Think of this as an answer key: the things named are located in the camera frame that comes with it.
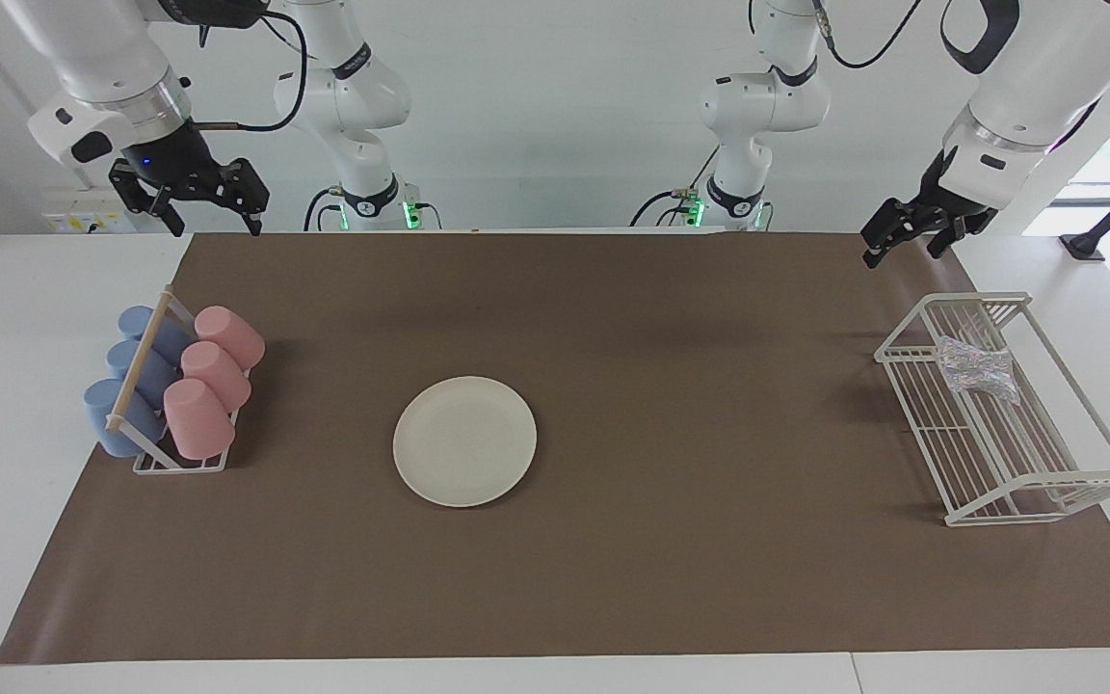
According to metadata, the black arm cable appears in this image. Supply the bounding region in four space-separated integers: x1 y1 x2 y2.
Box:
810 0 927 70
191 10 310 133

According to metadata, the blue plastic cup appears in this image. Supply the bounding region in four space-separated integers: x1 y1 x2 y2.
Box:
106 339 178 411
83 378 168 458
118 306 195 365

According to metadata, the cream round plate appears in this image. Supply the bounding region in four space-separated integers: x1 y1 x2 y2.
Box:
392 376 538 509

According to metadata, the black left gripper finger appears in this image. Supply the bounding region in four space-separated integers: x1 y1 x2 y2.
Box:
861 198 937 268
928 224 975 258

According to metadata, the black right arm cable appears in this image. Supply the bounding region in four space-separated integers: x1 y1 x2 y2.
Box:
191 10 310 133

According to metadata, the black left base cable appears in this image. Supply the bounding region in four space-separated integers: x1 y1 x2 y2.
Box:
628 145 722 228

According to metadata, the black right base cable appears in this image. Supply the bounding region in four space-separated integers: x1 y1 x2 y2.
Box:
303 186 344 232

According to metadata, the white cup holder rack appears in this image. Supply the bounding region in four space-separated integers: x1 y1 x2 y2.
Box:
105 284 252 475

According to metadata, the pink plastic cup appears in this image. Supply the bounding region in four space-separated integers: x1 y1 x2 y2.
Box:
163 378 236 461
194 306 266 371
180 341 252 413

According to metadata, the brown table mat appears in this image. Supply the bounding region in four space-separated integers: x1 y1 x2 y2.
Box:
0 231 1110 666

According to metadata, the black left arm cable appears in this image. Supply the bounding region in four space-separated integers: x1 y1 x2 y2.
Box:
810 0 927 70

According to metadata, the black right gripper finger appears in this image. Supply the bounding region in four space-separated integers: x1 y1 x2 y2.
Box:
110 159 186 238
220 157 272 236

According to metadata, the black base cable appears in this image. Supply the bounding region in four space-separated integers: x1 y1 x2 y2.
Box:
303 186 344 232
628 145 722 228

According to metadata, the white wire dish rack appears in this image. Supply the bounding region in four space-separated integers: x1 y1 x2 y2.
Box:
874 292 1110 527

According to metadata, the white wall socket box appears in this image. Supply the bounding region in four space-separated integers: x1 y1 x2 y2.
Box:
42 186 138 234

